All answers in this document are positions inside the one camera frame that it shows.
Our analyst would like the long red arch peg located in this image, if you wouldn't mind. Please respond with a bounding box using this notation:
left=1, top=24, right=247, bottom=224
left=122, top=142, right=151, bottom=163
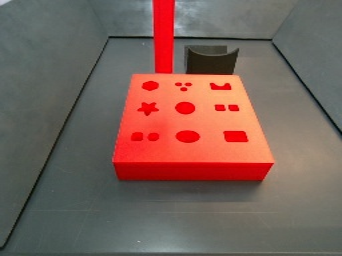
left=152, top=0, right=175, bottom=73

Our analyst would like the black curved holder bracket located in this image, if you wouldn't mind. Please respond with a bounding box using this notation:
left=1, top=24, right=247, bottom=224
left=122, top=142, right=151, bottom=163
left=184, top=45, right=239, bottom=75

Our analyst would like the red shape sorter box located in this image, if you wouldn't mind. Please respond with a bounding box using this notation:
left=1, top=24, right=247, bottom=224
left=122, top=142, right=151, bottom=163
left=112, top=74, right=274, bottom=181

